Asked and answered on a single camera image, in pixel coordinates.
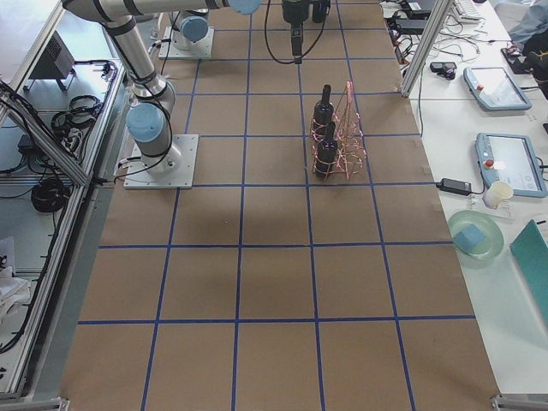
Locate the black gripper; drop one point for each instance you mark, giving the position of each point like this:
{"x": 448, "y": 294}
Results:
{"x": 293, "y": 11}

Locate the dark wine bottle in basket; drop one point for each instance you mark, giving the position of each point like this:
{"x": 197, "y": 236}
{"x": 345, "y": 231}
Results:
{"x": 326, "y": 152}

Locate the blue teach pendant far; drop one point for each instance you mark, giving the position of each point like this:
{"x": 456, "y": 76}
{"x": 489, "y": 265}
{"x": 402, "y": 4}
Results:
{"x": 495, "y": 89}

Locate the blue teach pendant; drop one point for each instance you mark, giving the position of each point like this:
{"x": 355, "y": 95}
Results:
{"x": 510, "y": 158}
{"x": 495, "y": 89}

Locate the black power adapter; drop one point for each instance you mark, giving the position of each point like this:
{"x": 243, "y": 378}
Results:
{"x": 454, "y": 186}

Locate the blue teach pendant near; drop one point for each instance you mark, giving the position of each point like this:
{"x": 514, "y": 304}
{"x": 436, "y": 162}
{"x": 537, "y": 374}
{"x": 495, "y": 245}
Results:
{"x": 510, "y": 158}

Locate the white paper cup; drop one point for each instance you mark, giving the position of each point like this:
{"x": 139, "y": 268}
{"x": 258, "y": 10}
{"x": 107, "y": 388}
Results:
{"x": 496, "y": 194}

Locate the blue foam cube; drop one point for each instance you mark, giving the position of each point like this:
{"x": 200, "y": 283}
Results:
{"x": 468, "y": 237}

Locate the teal board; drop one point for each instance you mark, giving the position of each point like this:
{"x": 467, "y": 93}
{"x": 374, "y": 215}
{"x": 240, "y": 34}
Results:
{"x": 529, "y": 250}

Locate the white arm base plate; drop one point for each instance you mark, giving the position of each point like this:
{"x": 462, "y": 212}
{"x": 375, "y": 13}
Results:
{"x": 181, "y": 48}
{"x": 176, "y": 170}

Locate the copper wire wine basket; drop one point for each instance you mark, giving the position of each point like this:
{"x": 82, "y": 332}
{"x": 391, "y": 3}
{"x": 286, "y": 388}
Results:
{"x": 351, "y": 154}

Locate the aluminium frame post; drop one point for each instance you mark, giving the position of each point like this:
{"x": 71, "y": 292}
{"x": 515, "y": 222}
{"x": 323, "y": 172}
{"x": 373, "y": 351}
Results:
{"x": 433, "y": 26}

